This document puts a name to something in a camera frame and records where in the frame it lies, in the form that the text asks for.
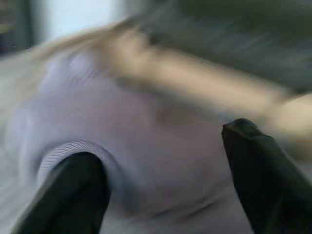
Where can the white cloth garment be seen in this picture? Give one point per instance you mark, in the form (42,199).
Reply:
(146,151)

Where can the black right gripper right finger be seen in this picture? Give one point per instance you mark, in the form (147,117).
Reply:
(268,185)

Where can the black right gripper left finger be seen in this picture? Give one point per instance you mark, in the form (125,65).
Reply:
(70,195)

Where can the beige cloth garment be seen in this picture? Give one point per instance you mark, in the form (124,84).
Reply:
(195,75)

